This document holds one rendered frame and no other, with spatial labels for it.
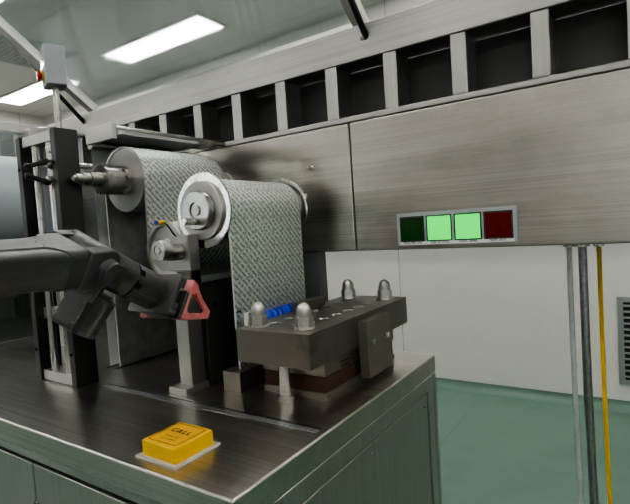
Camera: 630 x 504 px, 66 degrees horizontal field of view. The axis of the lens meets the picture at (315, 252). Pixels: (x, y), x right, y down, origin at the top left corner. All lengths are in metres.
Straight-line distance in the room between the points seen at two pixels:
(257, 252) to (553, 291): 2.62
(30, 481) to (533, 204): 1.06
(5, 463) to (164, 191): 0.62
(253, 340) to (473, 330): 2.79
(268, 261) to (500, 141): 0.52
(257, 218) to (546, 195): 0.56
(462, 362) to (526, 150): 2.74
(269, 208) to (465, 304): 2.64
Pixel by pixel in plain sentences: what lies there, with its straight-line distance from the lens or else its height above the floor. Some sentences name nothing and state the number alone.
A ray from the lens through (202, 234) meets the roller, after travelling 0.97.
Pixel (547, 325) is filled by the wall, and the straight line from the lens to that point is 3.45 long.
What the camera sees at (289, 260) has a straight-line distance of 1.08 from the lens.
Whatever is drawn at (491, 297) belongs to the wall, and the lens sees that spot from 3.48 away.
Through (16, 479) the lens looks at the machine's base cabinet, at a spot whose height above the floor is 0.77.
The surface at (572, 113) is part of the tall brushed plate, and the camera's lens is 1.02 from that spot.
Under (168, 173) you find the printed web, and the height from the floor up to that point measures 1.35.
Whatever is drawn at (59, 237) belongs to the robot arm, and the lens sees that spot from 0.68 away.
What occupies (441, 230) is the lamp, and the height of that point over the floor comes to 1.18.
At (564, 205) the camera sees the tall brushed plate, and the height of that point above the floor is 1.21.
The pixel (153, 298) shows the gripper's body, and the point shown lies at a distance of 0.80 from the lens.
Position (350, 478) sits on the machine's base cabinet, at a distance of 0.86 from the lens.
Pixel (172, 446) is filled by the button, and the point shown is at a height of 0.92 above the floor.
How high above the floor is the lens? 1.20
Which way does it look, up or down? 3 degrees down
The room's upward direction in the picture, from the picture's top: 4 degrees counter-clockwise
